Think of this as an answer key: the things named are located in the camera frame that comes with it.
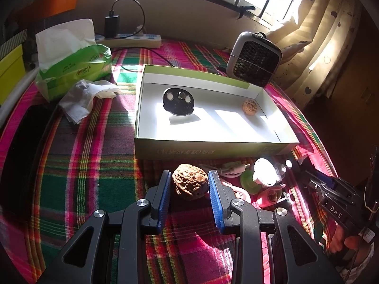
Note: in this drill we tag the white round lidded container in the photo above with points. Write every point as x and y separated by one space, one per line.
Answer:
266 173

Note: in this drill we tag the pink case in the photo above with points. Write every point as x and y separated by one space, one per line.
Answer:
271 196

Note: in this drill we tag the yellow-green box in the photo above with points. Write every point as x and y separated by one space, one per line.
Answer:
10 71

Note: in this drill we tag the green white cardboard box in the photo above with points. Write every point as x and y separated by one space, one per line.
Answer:
207 151

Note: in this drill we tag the crumpled white tissue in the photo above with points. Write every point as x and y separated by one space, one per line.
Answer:
83 97

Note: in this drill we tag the black clip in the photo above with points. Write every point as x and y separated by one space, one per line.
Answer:
242 9

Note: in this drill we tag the person's right hand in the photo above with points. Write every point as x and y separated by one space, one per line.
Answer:
343 238

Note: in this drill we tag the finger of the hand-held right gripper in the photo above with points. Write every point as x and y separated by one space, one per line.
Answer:
321 182

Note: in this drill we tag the plaid cloth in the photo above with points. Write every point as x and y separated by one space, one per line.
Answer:
88 168

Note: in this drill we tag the large brown walnut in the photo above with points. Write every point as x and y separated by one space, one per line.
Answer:
189 183

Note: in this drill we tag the black charger adapter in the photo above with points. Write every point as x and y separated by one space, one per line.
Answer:
112 26

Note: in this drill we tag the orange box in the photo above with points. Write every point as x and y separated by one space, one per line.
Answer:
50 4

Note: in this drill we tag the green tissue pack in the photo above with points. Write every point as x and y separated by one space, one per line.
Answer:
80 62

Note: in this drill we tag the small brown walnut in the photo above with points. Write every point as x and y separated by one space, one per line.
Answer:
250 107

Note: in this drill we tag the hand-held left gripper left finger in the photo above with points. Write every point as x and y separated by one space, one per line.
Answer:
163 201

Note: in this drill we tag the black round disc with holes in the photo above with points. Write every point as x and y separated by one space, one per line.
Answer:
177 106

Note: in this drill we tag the white power strip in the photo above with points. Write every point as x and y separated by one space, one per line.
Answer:
139 40

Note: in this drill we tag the white plastic holder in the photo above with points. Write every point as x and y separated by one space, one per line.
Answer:
237 190

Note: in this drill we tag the cream heart-print curtain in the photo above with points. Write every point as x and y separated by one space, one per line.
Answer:
319 35

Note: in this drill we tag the white desk fan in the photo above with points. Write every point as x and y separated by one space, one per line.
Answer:
251 59

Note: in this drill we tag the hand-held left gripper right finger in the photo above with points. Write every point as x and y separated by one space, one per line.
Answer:
215 204

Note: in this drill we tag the small white knob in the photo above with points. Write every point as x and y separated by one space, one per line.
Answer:
289 163

